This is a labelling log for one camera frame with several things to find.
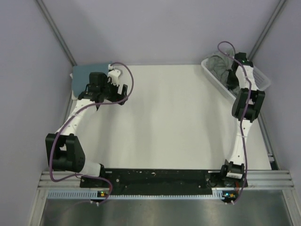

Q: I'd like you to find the corner aluminium post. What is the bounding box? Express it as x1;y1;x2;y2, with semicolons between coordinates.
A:
248;0;289;60
34;0;77;66

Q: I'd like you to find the slotted cable duct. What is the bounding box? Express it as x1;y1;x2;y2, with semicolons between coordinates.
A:
48;189;237;200

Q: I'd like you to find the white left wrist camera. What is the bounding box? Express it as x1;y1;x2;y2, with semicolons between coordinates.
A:
108;64;123;86

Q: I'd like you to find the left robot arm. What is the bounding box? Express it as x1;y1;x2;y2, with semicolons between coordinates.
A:
45;69;127;187

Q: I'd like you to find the folded blue t-shirt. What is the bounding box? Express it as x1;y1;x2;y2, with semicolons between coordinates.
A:
72;62;112;97

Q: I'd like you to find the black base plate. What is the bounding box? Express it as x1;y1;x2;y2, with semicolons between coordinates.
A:
79;167;248;196

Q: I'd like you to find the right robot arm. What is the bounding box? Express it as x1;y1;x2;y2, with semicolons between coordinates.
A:
219;52;265;187

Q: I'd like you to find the left corner aluminium post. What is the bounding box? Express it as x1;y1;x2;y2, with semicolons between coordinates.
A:
34;0;77;66

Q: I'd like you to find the white plastic basket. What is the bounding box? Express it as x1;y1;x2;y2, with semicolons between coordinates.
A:
201;56;272;100

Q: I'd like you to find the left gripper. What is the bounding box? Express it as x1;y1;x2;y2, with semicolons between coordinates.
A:
100;76;127;105

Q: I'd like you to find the grey t-shirt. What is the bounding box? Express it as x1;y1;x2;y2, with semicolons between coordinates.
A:
207;52;240;96

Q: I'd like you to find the right corner aluminium post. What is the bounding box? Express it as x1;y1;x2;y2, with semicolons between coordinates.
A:
248;0;289;60

